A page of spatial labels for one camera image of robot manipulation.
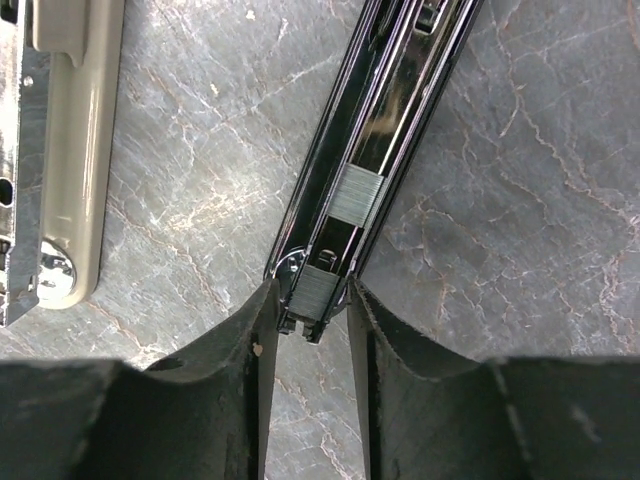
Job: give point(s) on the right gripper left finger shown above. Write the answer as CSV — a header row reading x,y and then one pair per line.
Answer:
x,y
202,412

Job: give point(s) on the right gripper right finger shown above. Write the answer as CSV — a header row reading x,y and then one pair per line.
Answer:
x,y
426,412

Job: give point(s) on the silver staple strip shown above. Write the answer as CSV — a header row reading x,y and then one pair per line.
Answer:
x,y
313,292
354,196

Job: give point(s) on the white black stapler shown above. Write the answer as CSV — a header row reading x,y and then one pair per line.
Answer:
x,y
59,76

